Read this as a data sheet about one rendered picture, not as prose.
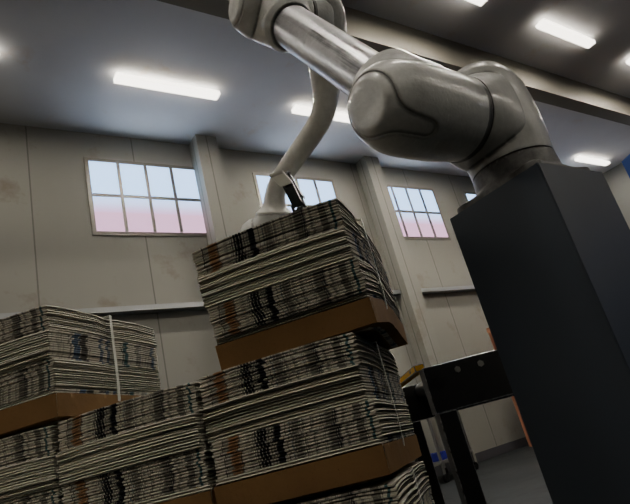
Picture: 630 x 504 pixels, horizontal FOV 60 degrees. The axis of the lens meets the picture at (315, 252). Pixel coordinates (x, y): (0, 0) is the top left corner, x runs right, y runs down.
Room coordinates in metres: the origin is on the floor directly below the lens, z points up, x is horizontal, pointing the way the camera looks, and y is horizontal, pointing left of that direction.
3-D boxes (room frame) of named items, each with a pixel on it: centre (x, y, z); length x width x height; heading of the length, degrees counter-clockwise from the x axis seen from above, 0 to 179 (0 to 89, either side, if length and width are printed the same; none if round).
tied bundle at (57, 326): (1.21, 0.63, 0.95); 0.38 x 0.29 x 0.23; 168
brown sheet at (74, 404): (1.21, 0.63, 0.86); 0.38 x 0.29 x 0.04; 168
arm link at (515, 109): (0.94, -0.39, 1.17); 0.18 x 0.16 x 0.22; 126
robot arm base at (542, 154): (0.96, -0.41, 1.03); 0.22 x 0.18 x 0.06; 128
